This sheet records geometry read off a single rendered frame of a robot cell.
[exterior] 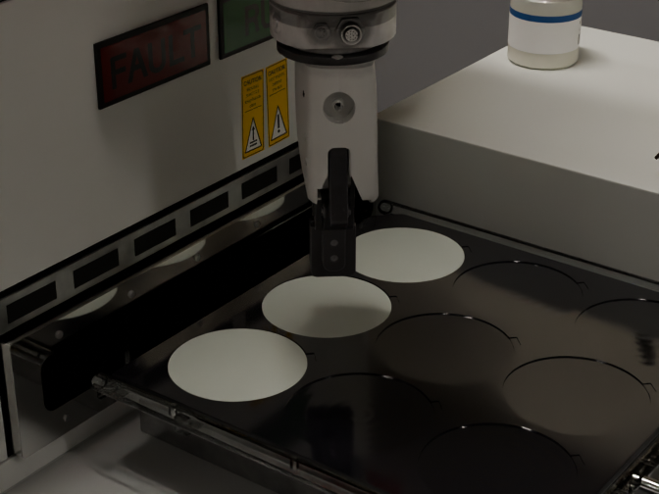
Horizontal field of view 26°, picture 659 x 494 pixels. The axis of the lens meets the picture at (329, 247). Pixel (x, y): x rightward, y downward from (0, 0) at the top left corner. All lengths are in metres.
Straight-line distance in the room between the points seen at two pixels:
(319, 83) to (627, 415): 0.31
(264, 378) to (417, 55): 2.45
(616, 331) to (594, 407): 0.11
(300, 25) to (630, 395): 0.34
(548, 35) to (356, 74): 0.51
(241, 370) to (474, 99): 0.43
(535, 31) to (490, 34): 1.88
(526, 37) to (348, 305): 0.41
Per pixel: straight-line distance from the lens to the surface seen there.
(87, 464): 1.08
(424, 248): 1.20
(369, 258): 1.18
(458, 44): 3.34
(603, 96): 1.36
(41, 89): 0.97
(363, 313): 1.10
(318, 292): 1.13
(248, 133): 1.15
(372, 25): 0.92
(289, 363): 1.04
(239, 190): 1.16
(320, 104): 0.93
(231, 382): 1.01
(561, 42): 1.41
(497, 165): 1.23
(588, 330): 1.09
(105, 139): 1.03
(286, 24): 0.93
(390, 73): 3.49
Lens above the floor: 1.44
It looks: 27 degrees down
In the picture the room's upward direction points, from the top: straight up
